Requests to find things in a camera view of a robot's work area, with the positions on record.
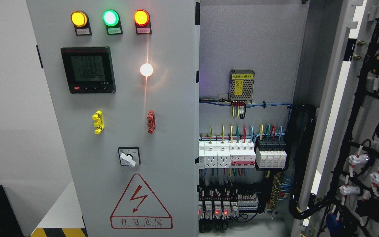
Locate black white surge protector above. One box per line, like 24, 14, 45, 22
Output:
255, 139, 287, 171

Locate yellow indicator lamp left door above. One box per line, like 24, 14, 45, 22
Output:
70, 11, 88, 27

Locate grey cabinet door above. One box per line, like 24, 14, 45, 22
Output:
289, 0, 379, 237
27, 0, 199, 237

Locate white rotary selector switch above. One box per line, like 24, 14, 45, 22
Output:
118, 146, 141, 168

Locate perforated metal power supply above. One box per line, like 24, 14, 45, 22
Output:
229, 69, 255, 101

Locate black cable harness right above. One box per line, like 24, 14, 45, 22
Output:
288, 104, 335, 220

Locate red electric hazard warning sticker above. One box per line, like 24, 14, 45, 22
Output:
110, 173, 173, 229

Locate white din rail socket breakers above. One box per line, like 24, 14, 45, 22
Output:
198, 140, 255, 169

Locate black digital power meter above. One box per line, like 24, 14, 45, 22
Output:
61, 46, 116, 93

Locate green indicator lamp left door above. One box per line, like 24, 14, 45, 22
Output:
102, 9, 120, 27

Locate relay and terminal row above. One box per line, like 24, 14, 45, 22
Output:
197, 185, 259, 220

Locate red indicator lamp left door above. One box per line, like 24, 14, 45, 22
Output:
134, 9, 150, 26

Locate red terminal connector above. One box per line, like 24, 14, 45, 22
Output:
146, 110, 156, 134

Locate yellow terminal connector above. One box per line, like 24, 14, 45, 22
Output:
92, 110, 104, 135

